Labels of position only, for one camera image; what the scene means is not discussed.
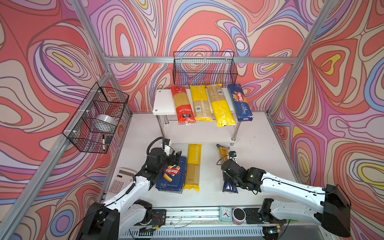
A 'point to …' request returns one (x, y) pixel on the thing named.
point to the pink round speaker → (239, 215)
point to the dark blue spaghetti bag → (229, 185)
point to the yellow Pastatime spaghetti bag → (193, 173)
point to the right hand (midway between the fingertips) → (227, 174)
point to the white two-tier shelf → (164, 107)
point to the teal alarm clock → (225, 214)
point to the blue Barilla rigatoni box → (173, 178)
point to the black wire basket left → (93, 126)
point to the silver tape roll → (105, 122)
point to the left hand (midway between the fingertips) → (175, 149)
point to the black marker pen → (103, 142)
